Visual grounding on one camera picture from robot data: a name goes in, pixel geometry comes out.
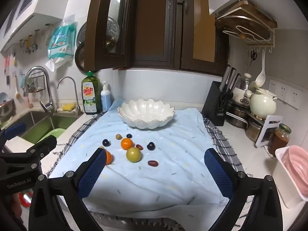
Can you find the black knife block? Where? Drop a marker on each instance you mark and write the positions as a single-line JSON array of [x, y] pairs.
[[214, 103]]

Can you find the black kitchen scissors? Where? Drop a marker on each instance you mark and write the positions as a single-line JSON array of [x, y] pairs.
[[225, 99]]

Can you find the blue hand soap pump bottle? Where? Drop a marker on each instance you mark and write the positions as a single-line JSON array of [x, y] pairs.
[[105, 99]]

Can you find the small steel pot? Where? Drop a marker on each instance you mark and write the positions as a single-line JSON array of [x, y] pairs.
[[253, 130]]

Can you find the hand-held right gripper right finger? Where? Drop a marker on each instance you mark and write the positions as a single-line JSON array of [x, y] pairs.
[[219, 175]]

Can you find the small brown longan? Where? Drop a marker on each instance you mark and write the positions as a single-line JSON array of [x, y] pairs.
[[118, 137]]

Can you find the hanging plastic bag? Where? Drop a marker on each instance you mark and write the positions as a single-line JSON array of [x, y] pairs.
[[61, 43]]

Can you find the tall steel faucet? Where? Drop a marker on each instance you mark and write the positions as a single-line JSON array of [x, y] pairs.
[[49, 103]]

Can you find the round metal steamer plate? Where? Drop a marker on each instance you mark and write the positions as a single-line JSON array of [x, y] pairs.
[[113, 28]]

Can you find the pink plastic basket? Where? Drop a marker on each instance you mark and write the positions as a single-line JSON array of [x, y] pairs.
[[282, 182], [298, 170]]

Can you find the cream ceramic pot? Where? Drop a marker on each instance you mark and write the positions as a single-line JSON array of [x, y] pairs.
[[262, 103]]

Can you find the wooden cutting board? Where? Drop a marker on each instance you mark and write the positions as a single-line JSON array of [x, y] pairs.
[[240, 16]]

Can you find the glass jar of sauce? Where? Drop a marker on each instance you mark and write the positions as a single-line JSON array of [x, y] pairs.
[[279, 139]]

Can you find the small steel faucet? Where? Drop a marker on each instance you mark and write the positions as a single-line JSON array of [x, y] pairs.
[[77, 101]]

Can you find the white wall outlet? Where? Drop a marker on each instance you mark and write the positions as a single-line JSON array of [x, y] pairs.
[[286, 93]]

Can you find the dish drying rack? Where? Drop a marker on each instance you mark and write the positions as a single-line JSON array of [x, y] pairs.
[[6, 105]]

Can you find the dark purple plum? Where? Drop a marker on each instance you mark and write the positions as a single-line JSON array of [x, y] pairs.
[[129, 136], [150, 146], [106, 142]]

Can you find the red jujube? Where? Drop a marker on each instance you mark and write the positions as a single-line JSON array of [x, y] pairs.
[[152, 163], [139, 147]]

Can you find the white scalloped bowl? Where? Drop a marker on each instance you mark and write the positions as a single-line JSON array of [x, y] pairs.
[[146, 115]]

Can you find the hanging black scissors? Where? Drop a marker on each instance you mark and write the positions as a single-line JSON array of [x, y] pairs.
[[252, 56]]

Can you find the yellow sponge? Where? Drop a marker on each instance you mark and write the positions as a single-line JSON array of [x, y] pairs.
[[68, 107]]

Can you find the white lidded cooker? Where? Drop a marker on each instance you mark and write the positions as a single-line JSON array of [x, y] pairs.
[[241, 89]]

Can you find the dark brown window frame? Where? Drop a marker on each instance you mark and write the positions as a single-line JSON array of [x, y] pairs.
[[173, 28]]

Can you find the green tangerine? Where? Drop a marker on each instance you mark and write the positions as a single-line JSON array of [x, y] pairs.
[[133, 154]]

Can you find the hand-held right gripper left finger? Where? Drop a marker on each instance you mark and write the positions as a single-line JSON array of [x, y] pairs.
[[92, 173]]

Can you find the white ladle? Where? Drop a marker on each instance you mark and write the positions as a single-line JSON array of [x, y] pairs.
[[261, 77]]

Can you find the steel sink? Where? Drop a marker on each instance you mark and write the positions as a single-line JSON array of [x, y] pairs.
[[36, 125]]

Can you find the orange tangerine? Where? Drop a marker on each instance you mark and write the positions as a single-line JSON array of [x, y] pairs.
[[126, 144], [109, 158]]

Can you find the brass wall hooks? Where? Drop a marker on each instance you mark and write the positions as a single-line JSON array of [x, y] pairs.
[[31, 43]]

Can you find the light blue towel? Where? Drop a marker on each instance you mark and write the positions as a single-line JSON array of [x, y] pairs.
[[156, 180]]

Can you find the green plastic basin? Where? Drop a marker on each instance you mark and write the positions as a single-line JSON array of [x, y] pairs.
[[54, 132]]

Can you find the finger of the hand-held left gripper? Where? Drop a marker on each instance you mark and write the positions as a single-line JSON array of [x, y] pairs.
[[14, 128], [41, 147]]

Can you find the round metal strainer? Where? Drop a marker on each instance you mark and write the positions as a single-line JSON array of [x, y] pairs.
[[79, 57], [81, 35]]

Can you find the checked grey cloth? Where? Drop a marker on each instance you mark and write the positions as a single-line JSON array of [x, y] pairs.
[[223, 140]]

